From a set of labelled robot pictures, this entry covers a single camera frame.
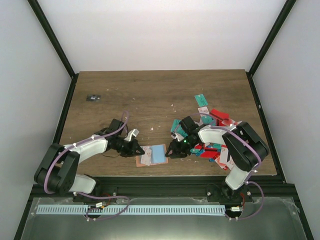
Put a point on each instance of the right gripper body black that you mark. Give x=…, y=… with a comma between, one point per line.
x=183, y=149

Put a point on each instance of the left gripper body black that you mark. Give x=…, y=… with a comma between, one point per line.
x=124, y=148

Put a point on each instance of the pink leather card holder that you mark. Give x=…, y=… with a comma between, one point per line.
x=158, y=156

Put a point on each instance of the white floral VIP card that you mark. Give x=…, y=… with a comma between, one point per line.
x=147, y=156

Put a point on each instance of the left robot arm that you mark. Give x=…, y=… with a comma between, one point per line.
x=57, y=172

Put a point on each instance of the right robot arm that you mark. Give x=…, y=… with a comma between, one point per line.
x=237, y=143

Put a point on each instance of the teal VIP card left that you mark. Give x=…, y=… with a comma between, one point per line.
x=176, y=127

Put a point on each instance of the red white card bottom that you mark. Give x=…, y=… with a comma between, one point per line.
x=222, y=158

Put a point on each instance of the white floral card upper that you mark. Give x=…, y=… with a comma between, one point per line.
x=203, y=110

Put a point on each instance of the teal card far top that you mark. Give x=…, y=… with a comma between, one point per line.
x=201, y=100

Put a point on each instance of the white floral card bottom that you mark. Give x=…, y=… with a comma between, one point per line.
x=230, y=164

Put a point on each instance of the red card top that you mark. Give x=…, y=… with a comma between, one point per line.
x=221, y=116

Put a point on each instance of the small black tag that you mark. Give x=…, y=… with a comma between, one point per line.
x=93, y=98

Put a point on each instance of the light blue slotted strip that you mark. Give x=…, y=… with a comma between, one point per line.
x=153, y=210

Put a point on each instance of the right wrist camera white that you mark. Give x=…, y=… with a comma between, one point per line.
x=178, y=134

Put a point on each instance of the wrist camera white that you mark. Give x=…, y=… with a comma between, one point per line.
x=178, y=134
x=132, y=134

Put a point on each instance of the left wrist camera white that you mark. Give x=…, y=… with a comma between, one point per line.
x=132, y=134

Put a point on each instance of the black aluminium front rail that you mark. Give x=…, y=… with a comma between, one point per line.
x=183, y=186

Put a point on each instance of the left frame post black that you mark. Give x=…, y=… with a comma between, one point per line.
x=42, y=19

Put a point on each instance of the frame post black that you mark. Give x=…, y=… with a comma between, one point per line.
x=276, y=27
x=42, y=19

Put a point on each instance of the right frame post black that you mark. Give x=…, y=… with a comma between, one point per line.
x=276, y=27

